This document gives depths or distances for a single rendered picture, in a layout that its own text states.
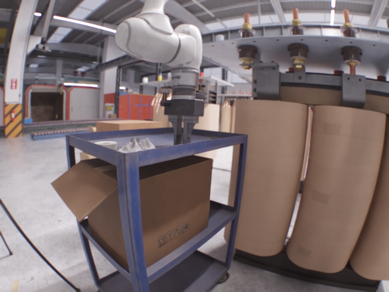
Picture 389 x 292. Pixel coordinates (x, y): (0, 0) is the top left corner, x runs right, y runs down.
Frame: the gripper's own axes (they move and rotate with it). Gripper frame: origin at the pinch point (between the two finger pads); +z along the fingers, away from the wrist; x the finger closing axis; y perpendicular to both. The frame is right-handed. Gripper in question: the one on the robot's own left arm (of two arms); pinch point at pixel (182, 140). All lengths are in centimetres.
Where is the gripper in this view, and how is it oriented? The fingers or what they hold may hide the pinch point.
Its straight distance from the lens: 64.1
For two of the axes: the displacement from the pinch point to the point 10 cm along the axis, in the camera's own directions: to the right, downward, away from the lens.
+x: 7.9, 1.3, -5.9
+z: -0.4, 9.9, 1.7
